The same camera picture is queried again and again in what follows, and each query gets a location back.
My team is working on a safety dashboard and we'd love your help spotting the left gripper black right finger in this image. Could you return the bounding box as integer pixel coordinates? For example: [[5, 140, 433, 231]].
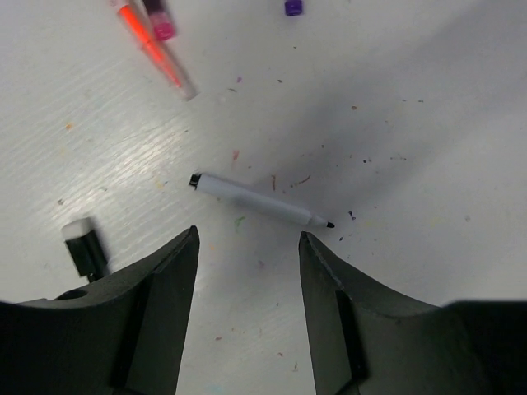
[[299, 232, 526, 394]]

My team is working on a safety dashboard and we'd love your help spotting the black pen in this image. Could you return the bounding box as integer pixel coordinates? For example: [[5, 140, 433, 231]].
[[61, 217, 109, 282]]

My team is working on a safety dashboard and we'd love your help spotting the purple pen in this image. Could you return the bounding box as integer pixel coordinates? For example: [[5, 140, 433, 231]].
[[284, 0, 304, 16]]

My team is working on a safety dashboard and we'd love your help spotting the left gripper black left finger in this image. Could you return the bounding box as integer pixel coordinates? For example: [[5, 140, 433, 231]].
[[1, 227, 199, 394]]

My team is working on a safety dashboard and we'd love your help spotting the white pen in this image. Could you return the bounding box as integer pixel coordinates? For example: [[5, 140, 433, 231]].
[[189, 173, 335, 229]]

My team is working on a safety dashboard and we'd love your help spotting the orange pen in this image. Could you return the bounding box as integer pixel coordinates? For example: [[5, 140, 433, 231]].
[[109, 1, 197, 100]]

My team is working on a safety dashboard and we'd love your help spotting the red pen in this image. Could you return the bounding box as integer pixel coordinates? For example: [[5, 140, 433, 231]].
[[142, 0, 176, 41]]

